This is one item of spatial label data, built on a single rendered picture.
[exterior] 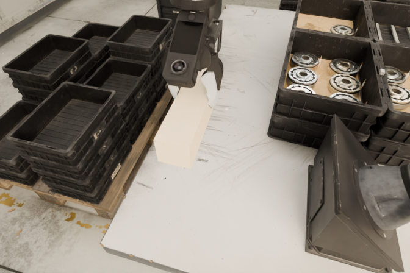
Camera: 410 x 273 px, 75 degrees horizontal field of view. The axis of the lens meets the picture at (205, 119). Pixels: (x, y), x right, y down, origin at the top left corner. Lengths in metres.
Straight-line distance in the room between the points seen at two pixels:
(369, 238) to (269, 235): 0.24
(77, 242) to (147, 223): 0.88
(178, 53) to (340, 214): 0.44
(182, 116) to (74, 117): 1.05
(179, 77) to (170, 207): 0.52
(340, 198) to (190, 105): 0.36
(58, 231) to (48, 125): 0.59
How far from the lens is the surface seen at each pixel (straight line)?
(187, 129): 0.45
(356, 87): 1.05
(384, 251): 0.75
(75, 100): 1.57
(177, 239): 0.79
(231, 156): 0.92
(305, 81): 1.01
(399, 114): 0.89
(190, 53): 0.39
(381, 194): 0.72
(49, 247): 1.71
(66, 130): 1.43
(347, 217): 0.63
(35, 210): 1.85
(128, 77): 1.83
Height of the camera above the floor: 1.44
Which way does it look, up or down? 46 degrees down
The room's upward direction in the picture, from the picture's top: straight up
